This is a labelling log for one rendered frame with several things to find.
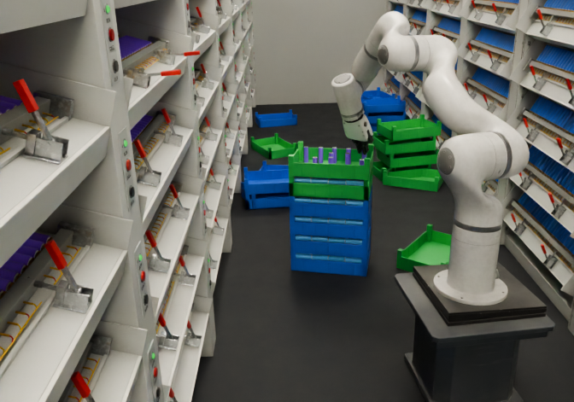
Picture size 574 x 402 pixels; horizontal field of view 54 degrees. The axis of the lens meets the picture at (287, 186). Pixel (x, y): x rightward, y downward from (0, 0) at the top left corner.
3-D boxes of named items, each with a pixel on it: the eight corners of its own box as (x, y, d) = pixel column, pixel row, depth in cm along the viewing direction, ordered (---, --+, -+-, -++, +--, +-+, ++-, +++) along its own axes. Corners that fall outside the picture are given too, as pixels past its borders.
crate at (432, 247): (427, 240, 248) (428, 224, 245) (472, 252, 236) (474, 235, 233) (395, 267, 225) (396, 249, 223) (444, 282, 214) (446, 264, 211)
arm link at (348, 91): (348, 100, 212) (336, 114, 207) (339, 69, 204) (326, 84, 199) (367, 101, 207) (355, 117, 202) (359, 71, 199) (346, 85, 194)
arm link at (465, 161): (512, 228, 142) (525, 136, 135) (452, 239, 136) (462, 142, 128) (480, 212, 153) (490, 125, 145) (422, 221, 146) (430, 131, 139)
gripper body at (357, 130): (369, 109, 206) (376, 133, 213) (347, 106, 213) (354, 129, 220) (358, 121, 203) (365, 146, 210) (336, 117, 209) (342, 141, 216)
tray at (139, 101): (184, 73, 145) (191, 37, 141) (123, 138, 88) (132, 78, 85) (105, 53, 143) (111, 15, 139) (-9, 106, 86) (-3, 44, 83)
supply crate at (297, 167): (372, 162, 224) (373, 143, 221) (369, 180, 205) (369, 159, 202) (298, 160, 230) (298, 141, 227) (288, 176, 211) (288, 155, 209)
